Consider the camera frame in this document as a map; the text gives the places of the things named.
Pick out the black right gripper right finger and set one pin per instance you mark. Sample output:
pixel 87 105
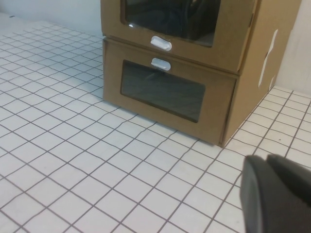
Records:
pixel 296 201

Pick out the white connector strip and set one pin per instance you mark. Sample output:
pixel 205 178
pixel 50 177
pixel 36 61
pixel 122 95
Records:
pixel 267 58

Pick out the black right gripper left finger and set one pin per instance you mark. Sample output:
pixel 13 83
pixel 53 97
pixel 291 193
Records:
pixel 257 199

